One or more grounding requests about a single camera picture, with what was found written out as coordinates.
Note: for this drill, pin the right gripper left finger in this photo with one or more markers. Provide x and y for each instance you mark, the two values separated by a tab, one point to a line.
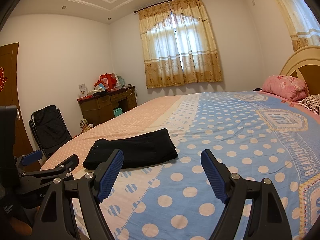
56	219

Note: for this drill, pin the beige side curtain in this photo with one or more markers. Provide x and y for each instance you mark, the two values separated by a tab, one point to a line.
302	25

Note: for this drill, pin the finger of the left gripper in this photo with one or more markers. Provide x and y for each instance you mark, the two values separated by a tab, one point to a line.
29	162
34	185

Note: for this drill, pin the left hand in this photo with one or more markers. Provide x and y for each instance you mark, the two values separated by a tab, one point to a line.
22	220

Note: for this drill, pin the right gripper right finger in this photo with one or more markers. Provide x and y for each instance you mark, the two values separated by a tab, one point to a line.
267	217

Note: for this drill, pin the striped pillow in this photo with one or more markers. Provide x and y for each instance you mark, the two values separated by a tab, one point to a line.
312	103

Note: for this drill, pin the teal box under desk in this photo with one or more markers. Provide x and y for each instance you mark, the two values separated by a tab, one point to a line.
117	111

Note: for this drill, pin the cream wooden headboard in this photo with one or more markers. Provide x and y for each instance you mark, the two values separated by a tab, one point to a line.
304	64

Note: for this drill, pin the brown wooden desk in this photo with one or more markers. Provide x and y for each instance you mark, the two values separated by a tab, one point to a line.
100	108

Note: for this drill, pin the black pants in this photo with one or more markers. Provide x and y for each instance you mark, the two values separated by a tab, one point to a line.
153	148

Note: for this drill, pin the white card on desk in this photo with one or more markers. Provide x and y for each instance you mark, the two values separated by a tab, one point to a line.
83	90

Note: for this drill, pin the pink pillow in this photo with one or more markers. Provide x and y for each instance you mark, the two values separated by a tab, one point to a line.
288	87

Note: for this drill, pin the red gift bag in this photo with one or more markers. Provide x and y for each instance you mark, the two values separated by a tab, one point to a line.
108	80

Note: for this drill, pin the beige window curtain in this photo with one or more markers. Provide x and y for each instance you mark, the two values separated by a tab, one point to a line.
178	44

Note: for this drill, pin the brown wooden door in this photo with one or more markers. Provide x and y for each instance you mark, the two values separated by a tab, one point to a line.
9	96

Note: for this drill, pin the black folding chair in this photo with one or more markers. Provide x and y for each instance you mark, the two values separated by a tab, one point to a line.
49	130

